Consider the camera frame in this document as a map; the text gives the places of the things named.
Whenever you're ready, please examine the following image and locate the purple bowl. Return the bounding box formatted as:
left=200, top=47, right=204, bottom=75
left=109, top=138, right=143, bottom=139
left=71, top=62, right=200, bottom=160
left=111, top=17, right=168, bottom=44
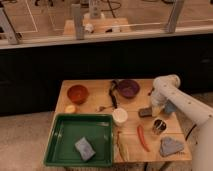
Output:
left=118, top=79, right=140, bottom=98

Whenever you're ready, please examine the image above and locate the black spatula utensil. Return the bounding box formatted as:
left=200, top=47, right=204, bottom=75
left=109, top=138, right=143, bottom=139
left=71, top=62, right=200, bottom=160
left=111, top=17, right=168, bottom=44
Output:
left=108, top=80, right=118, bottom=109

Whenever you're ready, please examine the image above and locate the dark gray eraser block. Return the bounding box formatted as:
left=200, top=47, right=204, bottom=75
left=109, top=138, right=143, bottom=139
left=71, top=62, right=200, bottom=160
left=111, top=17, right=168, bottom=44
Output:
left=138, top=107, right=152, bottom=118

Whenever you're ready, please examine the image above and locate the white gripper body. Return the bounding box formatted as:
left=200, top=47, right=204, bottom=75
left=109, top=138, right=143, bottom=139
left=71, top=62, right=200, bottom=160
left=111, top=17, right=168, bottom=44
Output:
left=150, top=90, right=167, bottom=117

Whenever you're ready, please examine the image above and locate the shiny metal cup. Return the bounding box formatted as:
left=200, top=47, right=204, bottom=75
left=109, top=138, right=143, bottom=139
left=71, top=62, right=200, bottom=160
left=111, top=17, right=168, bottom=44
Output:
left=152, top=119, right=167, bottom=135

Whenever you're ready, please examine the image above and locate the blue gray sponge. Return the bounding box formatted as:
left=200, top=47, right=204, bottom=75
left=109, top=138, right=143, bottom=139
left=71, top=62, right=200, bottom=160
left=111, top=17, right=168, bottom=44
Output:
left=75, top=137, right=96, bottom=161

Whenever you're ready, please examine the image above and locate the orange brown bowl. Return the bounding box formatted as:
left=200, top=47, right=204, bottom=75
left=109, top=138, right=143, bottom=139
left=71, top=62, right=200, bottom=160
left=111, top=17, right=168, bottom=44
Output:
left=67, top=85, right=89, bottom=105

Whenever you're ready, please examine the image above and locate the gray folded cloth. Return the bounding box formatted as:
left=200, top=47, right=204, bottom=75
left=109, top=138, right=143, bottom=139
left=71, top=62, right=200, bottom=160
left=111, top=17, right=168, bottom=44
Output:
left=159, top=137, right=184, bottom=157

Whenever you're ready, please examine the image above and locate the white cup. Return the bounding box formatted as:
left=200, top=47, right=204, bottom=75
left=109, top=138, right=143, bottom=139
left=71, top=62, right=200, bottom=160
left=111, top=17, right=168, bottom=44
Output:
left=112, top=108, right=128, bottom=126

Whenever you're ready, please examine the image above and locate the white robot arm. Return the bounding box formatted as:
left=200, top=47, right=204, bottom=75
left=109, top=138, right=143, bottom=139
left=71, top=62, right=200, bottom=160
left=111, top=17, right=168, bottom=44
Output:
left=150, top=75, right=213, bottom=171

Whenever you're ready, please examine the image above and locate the green plastic tray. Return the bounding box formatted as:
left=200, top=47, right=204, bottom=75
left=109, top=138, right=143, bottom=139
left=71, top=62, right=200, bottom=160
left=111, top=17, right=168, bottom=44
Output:
left=44, top=114, right=114, bottom=167

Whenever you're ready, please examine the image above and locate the small yellow round object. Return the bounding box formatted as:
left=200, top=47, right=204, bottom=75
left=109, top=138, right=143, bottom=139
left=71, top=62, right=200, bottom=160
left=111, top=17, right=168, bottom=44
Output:
left=65, top=105, right=77, bottom=114

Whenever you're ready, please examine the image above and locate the yellow green corn cob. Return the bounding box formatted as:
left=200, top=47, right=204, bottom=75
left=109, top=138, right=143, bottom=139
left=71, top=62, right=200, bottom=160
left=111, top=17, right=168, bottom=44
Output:
left=117, top=132, right=129, bottom=162

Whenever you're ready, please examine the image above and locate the red chili pepper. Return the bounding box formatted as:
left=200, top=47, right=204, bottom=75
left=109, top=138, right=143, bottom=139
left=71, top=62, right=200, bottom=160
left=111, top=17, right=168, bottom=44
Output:
left=137, top=125, right=150, bottom=152

